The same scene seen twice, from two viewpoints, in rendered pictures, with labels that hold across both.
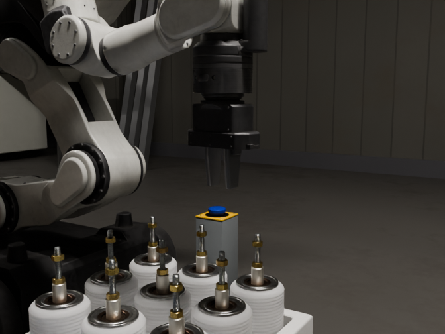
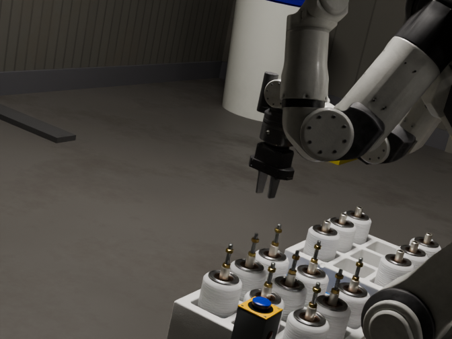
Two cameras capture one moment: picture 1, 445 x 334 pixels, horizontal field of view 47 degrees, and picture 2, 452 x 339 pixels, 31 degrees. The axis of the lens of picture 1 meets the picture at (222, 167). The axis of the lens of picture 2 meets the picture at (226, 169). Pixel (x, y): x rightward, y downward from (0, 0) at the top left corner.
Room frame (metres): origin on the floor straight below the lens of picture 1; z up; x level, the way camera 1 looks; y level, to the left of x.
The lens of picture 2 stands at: (2.62, -0.16, 1.04)
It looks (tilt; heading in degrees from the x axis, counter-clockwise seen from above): 17 degrees down; 178
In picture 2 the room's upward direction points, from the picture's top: 12 degrees clockwise
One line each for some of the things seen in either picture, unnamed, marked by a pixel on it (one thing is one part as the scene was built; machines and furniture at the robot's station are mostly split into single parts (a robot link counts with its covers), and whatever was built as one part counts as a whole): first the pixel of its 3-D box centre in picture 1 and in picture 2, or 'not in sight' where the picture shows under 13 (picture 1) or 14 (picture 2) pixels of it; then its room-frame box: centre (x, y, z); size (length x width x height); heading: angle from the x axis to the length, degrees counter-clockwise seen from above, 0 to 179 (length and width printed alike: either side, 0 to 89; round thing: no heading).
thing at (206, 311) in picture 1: (222, 306); (249, 266); (0.76, 0.00, 0.25); 0.08 x 0.08 x 0.01
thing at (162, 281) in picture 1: (162, 283); (290, 279); (0.82, 0.10, 0.26); 0.02 x 0.02 x 0.03
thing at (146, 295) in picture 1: (162, 291); (289, 284); (0.82, 0.10, 0.25); 0.08 x 0.08 x 0.01
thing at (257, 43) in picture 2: not in sight; (274, 54); (-2.22, 0.13, 0.37); 0.61 x 0.60 x 0.73; 148
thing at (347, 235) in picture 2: not in sight; (334, 249); (0.29, 0.29, 0.16); 0.10 x 0.10 x 0.18
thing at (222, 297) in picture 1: (222, 298); (250, 261); (0.76, 0.00, 0.26); 0.02 x 0.02 x 0.03
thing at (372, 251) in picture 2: not in sight; (363, 284); (0.35, 0.39, 0.09); 0.39 x 0.39 x 0.18; 58
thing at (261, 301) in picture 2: (216, 212); (261, 305); (1.11, 0.01, 0.32); 0.04 x 0.04 x 0.02
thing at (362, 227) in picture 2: not in sight; (350, 241); (0.19, 0.36, 0.16); 0.10 x 0.10 x 0.18
